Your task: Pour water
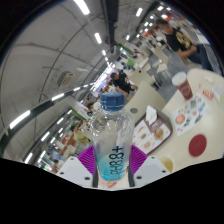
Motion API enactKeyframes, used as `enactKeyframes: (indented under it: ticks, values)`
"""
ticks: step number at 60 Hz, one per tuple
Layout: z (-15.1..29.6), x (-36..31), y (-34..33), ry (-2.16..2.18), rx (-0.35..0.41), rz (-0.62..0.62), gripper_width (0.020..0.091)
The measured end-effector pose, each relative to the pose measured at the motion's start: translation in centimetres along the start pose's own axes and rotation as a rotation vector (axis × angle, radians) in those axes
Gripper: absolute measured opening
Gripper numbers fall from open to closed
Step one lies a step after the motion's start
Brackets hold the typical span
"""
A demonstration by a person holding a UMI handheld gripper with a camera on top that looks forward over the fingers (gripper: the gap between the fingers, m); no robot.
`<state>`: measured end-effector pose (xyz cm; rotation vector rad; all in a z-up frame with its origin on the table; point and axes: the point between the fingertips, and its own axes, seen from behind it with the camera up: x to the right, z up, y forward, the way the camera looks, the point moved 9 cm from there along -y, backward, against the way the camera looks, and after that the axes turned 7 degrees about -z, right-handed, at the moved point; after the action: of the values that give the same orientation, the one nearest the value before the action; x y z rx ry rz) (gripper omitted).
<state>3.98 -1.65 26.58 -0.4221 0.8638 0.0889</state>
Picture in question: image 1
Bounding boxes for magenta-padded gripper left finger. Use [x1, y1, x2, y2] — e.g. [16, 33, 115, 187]
[56, 144, 100, 188]

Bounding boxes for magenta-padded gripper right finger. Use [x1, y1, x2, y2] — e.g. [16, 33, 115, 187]
[127, 144, 171, 188]

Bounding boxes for clear blue-capped water bottle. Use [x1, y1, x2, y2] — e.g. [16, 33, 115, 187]
[88, 91, 136, 182]

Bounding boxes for brown food tray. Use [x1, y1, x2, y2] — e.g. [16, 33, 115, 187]
[131, 113, 174, 156]

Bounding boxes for person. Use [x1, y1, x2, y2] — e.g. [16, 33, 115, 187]
[110, 69, 139, 98]
[68, 121, 92, 145]
[155, 18, 214, 71]

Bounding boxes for flat round red coaster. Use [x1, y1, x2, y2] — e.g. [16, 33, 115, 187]
[188, 133, 208, 158]

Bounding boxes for white crumpled napkin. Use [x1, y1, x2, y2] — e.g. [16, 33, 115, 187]
[145, 105, 158, 126]

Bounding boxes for beige chair with round hole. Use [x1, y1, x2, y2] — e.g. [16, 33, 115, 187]
[123, 81, 168, 114]

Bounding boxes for red paper cup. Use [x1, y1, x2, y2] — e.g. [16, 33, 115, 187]
[171, 71, 194, 101]

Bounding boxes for ceiling air conditioner unit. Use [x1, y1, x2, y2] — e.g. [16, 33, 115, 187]
[57, 70, 75, 88]

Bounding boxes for beige dining chairs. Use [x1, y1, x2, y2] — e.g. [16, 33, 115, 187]
[128, 53, 169, 88]

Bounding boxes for red sauce packet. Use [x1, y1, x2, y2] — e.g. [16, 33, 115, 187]
[201, 89, 215, 101]

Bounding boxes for ceiling strip lights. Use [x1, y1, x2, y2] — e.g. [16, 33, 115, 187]
[8, 0, 174, 164]

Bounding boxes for cream mug with brown handle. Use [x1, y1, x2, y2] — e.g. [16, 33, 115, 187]
[158, 155, 175, 174]

